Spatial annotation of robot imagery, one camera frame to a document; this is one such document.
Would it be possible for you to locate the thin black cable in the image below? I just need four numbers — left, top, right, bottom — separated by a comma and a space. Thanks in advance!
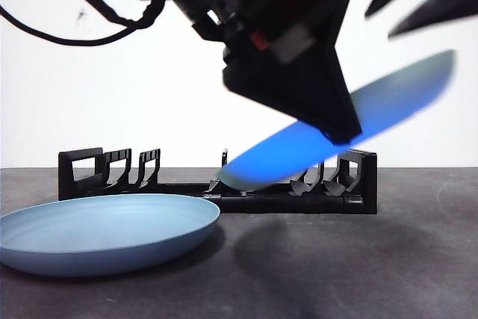
0, 4, 150, 46

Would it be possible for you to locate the black plastic plate rack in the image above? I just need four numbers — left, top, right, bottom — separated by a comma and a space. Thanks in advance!
58, 146, 378, 216

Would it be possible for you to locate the pale green plate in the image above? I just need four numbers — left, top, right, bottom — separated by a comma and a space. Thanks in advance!
215, 49, 457, 192

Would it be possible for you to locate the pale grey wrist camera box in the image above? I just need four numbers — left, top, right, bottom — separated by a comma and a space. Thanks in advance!
274, 23, 314, 63

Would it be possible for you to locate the light blue plate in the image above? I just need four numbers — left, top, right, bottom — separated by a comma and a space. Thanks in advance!
0, 193, 221, 278

